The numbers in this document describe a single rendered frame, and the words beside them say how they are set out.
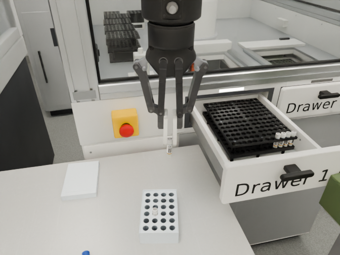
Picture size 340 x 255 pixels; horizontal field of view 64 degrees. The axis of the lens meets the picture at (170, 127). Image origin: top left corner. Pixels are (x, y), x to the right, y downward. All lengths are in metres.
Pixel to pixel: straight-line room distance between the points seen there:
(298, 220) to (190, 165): 0.83
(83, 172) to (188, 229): 0.33
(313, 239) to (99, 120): 1.33
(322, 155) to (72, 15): 0.64
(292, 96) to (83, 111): 0.65
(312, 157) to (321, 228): 1.17
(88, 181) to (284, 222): 1.01
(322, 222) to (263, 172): 1.25
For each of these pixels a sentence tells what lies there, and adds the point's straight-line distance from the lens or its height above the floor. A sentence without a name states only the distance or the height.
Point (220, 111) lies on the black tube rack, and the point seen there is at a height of 0.90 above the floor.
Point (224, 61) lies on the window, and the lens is 0.84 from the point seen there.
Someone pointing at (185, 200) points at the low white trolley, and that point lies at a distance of 0.72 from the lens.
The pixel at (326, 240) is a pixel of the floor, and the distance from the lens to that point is 1.78.
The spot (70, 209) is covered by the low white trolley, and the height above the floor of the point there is 0.76.
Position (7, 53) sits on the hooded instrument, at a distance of 1.48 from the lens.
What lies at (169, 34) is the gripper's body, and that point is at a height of 1.19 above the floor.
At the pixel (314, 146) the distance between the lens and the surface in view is 0.76.
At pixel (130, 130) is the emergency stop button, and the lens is 0.76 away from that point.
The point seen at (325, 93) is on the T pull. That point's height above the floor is 0.91.
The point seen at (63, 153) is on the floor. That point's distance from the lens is 2.23.
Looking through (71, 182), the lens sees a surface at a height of 0.78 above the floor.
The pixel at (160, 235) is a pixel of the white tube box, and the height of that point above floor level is 0.79.
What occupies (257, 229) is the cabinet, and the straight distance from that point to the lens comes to 1.44.
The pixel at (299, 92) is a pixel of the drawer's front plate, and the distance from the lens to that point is 0.98.
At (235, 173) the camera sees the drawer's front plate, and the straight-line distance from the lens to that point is 0.59.
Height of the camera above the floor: 1.30
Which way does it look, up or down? 33 degrees down
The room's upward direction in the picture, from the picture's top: straight up
